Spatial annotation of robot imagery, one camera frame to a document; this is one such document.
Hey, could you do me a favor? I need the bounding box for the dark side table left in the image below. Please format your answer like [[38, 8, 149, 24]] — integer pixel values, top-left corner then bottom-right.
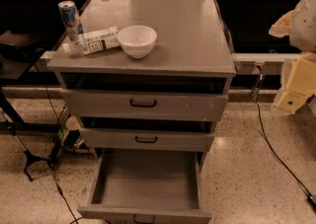
[[0, 30, 44, 81]]

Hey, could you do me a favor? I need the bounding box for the grey drawer cabinet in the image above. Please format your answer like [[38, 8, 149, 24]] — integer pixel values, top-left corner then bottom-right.
[[48, 0, 235, 157]]

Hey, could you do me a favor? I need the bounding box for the grey bottom drawer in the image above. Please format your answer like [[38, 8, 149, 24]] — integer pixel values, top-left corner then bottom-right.
[[78, 149, 211, 224]]

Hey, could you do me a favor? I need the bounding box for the grey drawer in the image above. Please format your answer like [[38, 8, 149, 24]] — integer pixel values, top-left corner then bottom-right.
[[78, 149, 211, 224], [80, 117, 213, 152], [61, 73, 228, 121]]

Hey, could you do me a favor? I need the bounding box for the wire basket with items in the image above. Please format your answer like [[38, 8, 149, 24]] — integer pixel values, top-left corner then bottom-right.
[[56, 106, 93, 154]]

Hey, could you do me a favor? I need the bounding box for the black power cable right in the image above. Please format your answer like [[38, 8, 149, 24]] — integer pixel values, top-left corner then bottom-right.
[[251, 64, 316, 207]]

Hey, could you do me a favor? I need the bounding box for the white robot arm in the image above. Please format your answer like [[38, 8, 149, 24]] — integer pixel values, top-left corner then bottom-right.
[[269, 0, 316, 113]]

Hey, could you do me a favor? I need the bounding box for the Red Bull can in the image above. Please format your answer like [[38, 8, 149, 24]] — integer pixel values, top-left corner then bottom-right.
[[58, 1, 83, 41]]

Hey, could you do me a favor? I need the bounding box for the grey top drawer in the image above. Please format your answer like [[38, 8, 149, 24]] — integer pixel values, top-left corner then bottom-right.
[[61, 73, 228, 121]]

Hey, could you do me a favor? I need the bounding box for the white ceramic bowl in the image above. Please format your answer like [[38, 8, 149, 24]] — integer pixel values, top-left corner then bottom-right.
[[118, 26, 157, 58]]

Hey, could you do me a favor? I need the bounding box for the black cable left floor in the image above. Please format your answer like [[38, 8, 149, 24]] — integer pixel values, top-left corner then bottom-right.
[[34, 64, 83, 224]]

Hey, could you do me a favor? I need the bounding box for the lying plastic bottle white label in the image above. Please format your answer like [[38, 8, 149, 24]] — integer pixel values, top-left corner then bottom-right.
[[62, 27, 121, 55]]

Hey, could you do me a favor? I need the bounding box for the grey middle drawer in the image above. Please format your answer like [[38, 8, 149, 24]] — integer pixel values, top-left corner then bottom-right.
[[80, 117, 213, 152]]

